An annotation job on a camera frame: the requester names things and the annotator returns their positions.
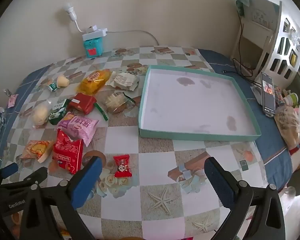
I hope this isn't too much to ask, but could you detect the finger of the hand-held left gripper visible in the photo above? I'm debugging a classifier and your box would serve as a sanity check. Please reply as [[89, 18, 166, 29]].
[[0, 162, 19, 179], [0, 167, 48, 189]]

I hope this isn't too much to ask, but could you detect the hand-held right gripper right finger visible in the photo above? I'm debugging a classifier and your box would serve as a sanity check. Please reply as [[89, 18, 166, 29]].
[[204, 156, 285, 240]]

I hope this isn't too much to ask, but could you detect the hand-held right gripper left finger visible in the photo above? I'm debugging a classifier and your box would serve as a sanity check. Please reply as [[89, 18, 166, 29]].
[[19, 156, 103, 240]]

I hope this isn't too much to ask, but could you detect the beige orange snack packet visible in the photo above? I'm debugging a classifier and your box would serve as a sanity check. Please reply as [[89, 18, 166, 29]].
[[19, 140, 55, 164]]

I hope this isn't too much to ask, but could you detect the small red candy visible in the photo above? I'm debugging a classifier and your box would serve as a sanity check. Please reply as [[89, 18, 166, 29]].
[[113, 155, 130, 178]]

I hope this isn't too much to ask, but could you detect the pink snack packet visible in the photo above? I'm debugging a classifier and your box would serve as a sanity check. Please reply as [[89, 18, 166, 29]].
[[57, 112, 100, 147]]

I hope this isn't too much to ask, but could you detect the white bun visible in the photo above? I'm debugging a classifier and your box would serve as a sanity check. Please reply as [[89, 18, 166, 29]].
[[31, 100, 53, 129]]

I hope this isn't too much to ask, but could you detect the green biscuit packet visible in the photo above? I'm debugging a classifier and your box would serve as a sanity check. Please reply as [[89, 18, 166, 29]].
[[49, 99, 72, 125]]

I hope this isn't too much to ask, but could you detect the shallow teal cardboard box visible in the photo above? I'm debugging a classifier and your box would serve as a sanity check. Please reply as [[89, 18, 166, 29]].
[[138, 64, 262, 142]]

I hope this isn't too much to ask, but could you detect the round cracker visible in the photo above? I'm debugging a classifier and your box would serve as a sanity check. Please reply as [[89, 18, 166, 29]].
[[94, 92, 137, 122]]

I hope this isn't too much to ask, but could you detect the small pink packet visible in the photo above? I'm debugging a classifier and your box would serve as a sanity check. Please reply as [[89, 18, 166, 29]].
[[7, 94, 18, 108]]

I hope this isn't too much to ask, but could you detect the checkered printed tablecloth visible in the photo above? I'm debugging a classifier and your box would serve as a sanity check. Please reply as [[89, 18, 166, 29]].
[[0, 45, 268, 240]]

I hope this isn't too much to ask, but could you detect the dark red snack packet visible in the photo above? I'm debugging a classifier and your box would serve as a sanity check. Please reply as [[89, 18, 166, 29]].
[[68, 93, 97, 115]]

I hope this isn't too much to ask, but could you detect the translucent plastic bag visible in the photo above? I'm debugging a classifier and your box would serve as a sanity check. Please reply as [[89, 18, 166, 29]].
[[274, 97, 300, 150]]

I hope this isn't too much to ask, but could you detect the smartphone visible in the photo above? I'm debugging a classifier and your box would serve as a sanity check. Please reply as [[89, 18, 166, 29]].
[[261, 72, 276, 117]]

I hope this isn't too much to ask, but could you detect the white phone stand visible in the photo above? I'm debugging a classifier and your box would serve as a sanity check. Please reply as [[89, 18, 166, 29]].
[[250, 81, 264, 104]]

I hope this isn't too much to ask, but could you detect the yellow snack packet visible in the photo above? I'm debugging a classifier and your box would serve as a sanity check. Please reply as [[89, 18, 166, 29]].
[[76, 69, 112, 95]]

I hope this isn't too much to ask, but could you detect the small jelly cup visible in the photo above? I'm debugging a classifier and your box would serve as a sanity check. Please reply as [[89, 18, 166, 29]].
[[48, 74, 70, 91]]

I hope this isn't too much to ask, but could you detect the white snack packet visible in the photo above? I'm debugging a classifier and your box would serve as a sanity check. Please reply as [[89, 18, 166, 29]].
[[107, 71, 140, 92]]

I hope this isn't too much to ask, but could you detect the green white plastic cup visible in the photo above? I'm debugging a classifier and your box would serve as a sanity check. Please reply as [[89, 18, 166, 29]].
[[285, 92, 299, 105]]

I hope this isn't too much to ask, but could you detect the small teal box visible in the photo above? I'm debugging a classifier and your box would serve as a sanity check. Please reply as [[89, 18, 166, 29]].
[[82, 36, 103, 58]]

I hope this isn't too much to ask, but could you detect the white power strip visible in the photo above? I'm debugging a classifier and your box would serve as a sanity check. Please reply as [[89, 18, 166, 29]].
[[82, 25, 108, 40]]

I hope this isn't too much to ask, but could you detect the black charging cable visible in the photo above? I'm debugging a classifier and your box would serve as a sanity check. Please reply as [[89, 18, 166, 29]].
[[222, 12, 263, 87]]

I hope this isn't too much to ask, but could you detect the white power cable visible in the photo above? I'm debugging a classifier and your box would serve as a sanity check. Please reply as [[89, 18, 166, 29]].
[[106, 30, 160, 46]]

